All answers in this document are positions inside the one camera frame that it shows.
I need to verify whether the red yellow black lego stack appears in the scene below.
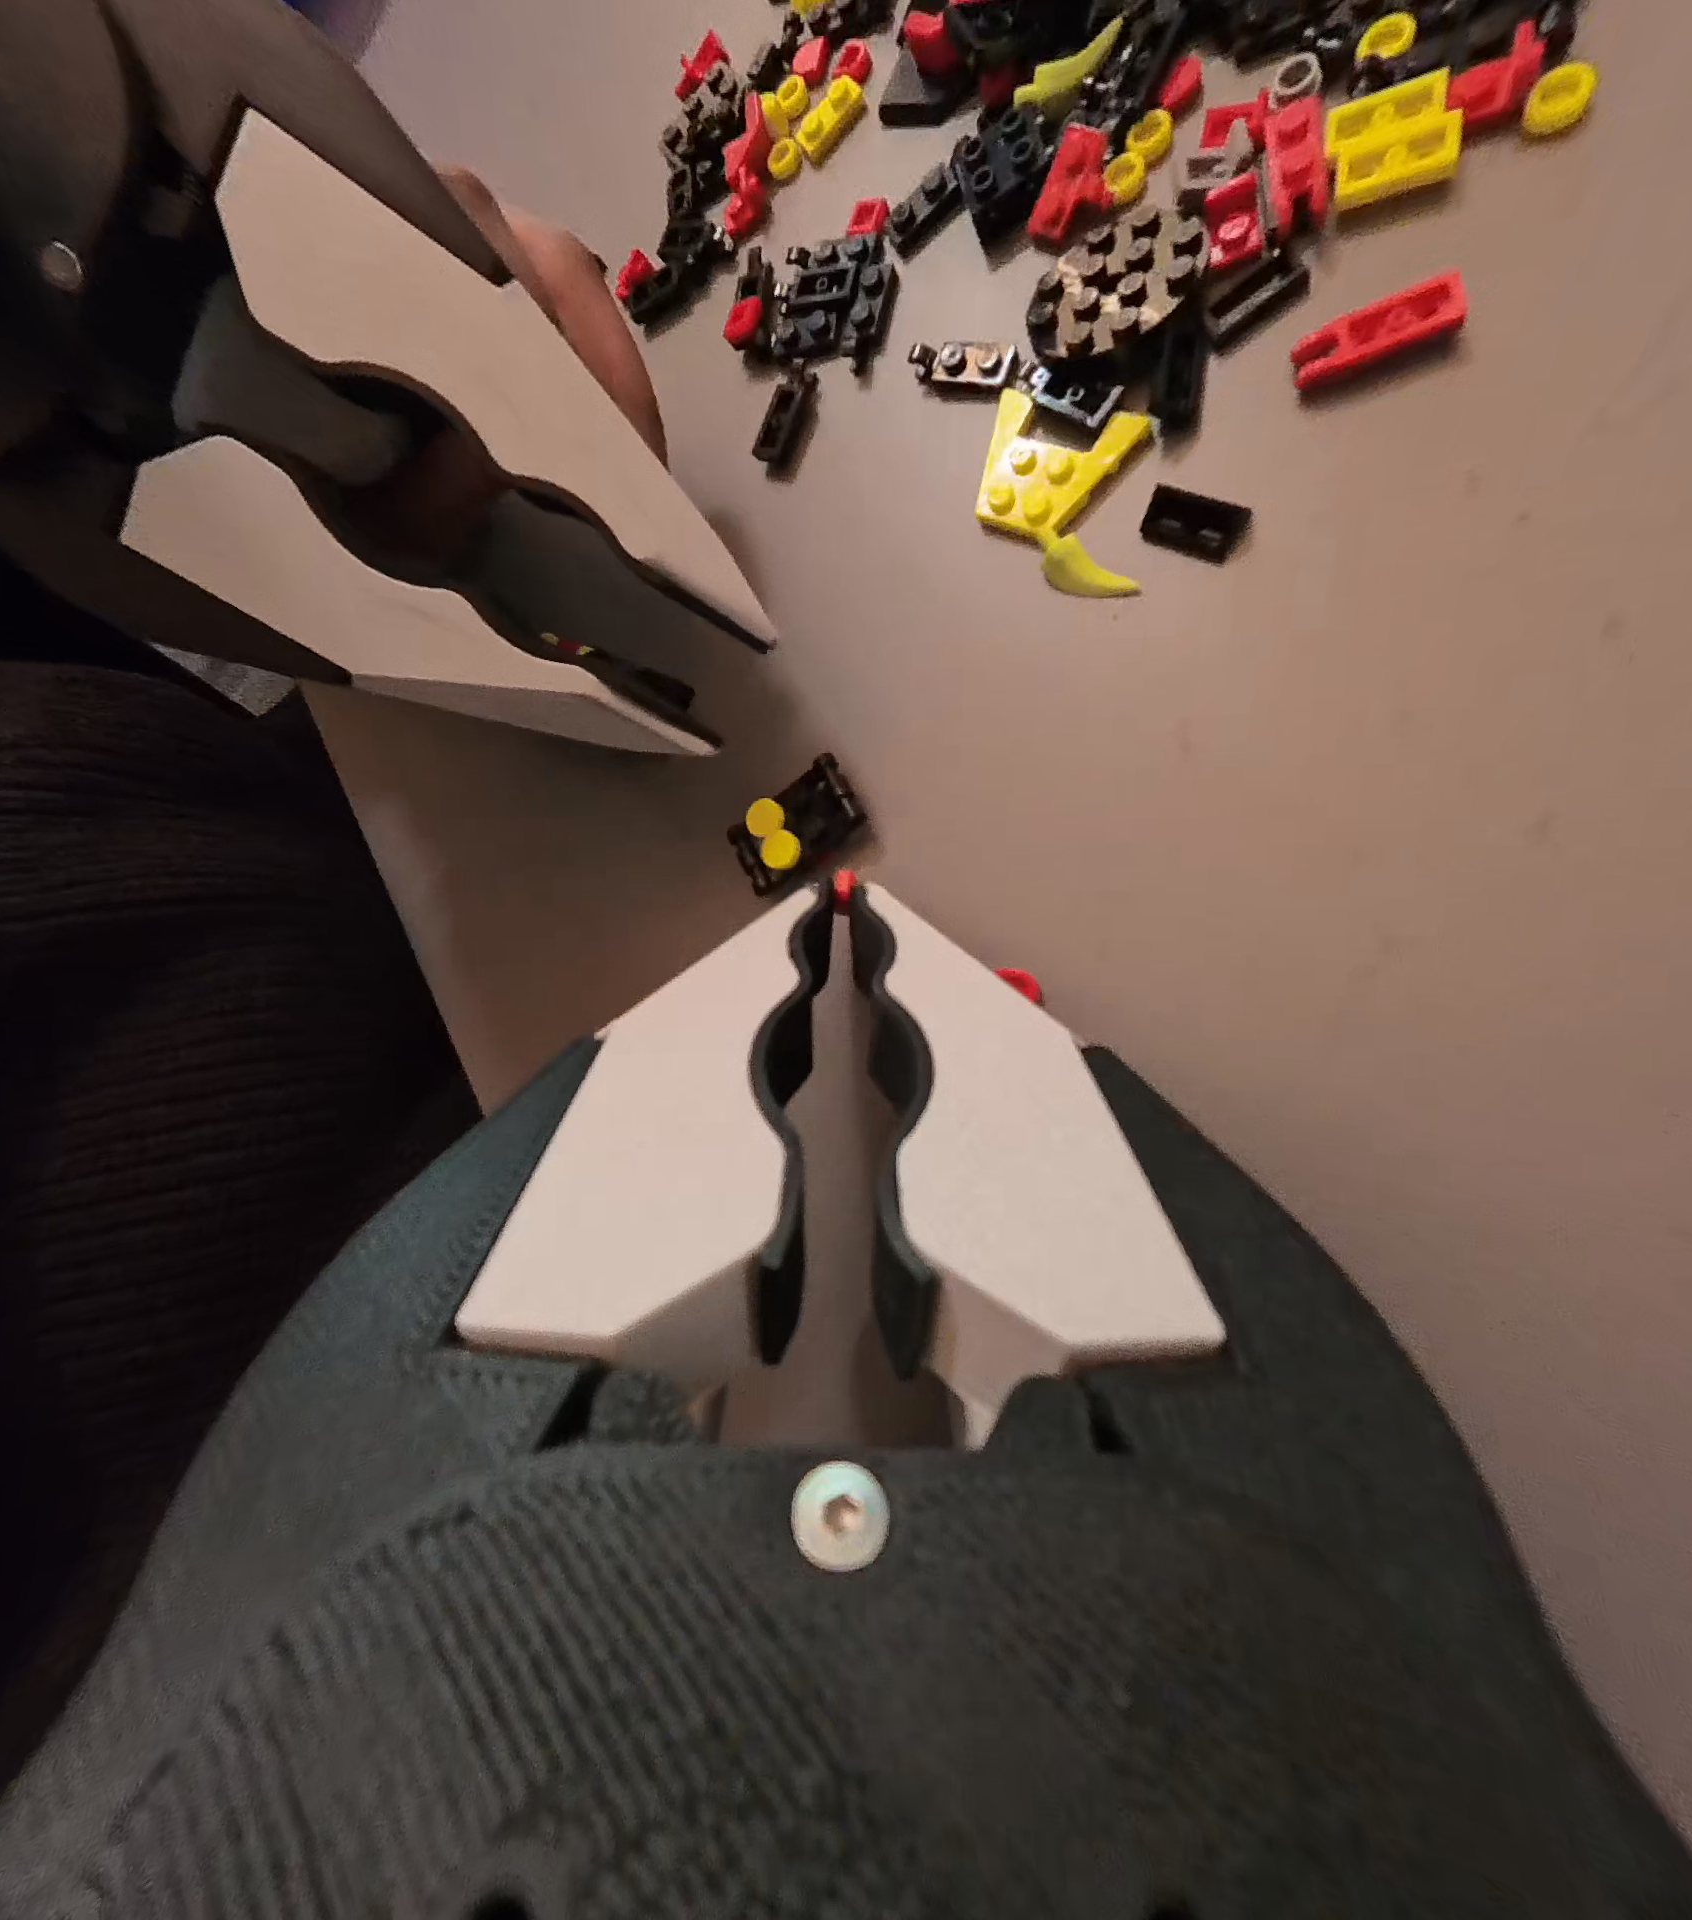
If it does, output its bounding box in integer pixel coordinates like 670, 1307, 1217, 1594
537, 630, 697, 713

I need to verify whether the black lego clip assembly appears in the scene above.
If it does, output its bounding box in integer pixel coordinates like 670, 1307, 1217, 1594
725, 751, 874, 898

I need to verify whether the person's left hand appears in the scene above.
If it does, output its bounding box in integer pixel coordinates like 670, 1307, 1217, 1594
438, 164, 671, 463

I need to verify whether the lime lego claw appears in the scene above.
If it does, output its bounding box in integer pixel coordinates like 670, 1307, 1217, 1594
1038, 531, 1146, 601

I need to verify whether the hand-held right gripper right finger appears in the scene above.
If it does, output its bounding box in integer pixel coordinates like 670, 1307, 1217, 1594
847, 881, 1228, 1433

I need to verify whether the small black lego slope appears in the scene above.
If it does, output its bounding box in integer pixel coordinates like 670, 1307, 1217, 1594
1138, 481, 1253, 566

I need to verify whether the red lego clip plate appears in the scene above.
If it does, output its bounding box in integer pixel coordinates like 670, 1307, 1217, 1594
1289, 266, 1470, 396

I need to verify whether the black round lego plate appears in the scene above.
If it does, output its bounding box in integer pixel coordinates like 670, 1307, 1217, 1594
1025, 201, 1211, 362

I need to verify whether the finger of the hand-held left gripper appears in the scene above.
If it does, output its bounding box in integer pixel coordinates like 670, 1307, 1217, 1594
114, 433, 725, 760
212, 101, 779, 658

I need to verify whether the pile of lego pieces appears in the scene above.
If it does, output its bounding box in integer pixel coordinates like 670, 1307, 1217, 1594
611, 0, 1602, 473

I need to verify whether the yellow wedge lego plate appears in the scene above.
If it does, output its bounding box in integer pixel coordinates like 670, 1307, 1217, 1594
971, 385, 1160, 540

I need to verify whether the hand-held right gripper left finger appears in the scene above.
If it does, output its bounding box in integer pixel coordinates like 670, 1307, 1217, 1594
452, 881, 835, 1430

